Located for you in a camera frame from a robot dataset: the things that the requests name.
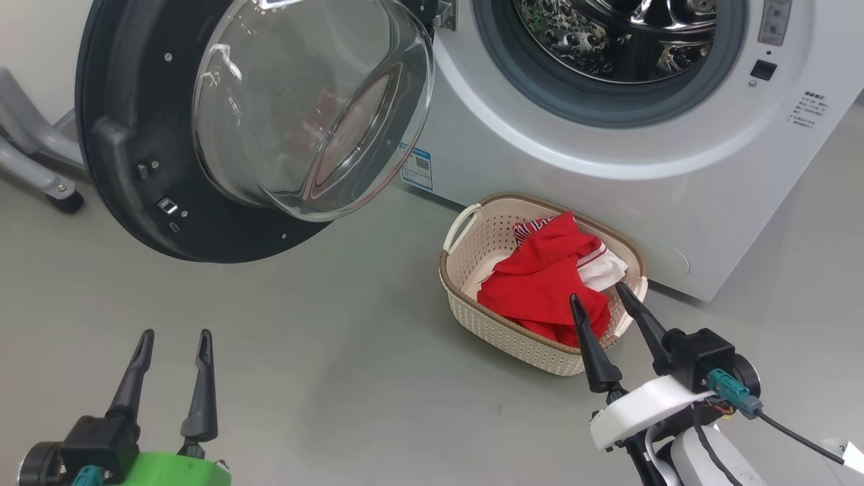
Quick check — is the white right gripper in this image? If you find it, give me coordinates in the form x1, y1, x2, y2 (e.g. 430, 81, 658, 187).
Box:
569, 281, 715, 452

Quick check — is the grey metal stand with caster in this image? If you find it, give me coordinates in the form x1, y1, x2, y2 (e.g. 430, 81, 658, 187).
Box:
0, 67, 86, 215

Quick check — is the white front-load washing machine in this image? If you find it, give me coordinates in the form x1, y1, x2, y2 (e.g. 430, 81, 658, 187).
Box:
398, 0, 864, 302

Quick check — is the red garment with label tag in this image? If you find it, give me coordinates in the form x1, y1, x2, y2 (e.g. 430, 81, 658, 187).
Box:
477, 211, 612, 348

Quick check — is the grey warning sticker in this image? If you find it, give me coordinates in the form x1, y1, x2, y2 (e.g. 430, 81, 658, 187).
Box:
757, 0, 792, 47

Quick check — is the washing machine glass door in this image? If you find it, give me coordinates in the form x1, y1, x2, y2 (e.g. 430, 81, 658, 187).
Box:
74, 0, 436, 264

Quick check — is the cream perforated laundry basket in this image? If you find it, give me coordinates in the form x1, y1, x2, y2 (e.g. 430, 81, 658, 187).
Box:
439, 192, 649, 377

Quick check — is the blue energy label sticker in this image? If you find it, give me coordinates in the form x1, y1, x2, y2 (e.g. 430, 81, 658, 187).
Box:
401, 143, 434, 192

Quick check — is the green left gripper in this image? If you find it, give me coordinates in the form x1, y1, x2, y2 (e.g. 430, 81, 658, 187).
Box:
106, 329, 232, 486

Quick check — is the white cable label tag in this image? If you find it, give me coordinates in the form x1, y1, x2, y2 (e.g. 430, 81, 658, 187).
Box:
823, 437, 864, 477

